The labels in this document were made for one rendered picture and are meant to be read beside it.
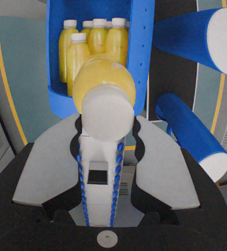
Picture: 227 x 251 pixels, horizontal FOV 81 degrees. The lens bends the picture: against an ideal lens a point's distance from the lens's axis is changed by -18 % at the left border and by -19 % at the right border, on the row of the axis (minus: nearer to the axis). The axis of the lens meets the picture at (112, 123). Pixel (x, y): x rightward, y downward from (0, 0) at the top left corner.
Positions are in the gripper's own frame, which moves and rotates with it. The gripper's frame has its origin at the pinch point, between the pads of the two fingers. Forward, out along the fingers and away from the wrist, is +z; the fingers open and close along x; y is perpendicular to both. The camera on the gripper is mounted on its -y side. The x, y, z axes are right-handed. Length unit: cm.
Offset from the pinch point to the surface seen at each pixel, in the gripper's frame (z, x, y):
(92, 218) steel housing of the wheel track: 53, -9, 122
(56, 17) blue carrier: 38.4, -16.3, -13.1
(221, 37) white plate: 40, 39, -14
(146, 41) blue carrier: 26.3, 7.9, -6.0
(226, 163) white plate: 41, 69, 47
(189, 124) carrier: 71, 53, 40
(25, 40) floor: 145, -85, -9
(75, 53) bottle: 30.5, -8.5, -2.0
